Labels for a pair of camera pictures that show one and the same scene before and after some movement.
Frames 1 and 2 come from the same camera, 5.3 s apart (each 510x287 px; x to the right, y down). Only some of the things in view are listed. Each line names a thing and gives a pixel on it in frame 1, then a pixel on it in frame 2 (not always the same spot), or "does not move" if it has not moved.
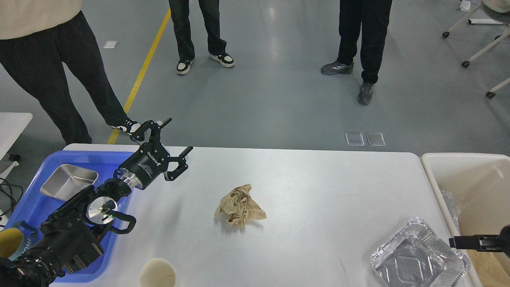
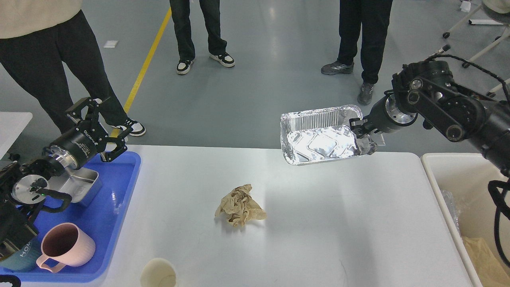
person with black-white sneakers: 179,11 does not move
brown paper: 239,206 does not move
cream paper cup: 157,272 does not move
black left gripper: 151,159 to 74,148
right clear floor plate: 375,138 does not move
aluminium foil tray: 416,256 to 320,133
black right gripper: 484,243 to 386,117
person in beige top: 36,37 does not move
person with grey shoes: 373,15 does not move
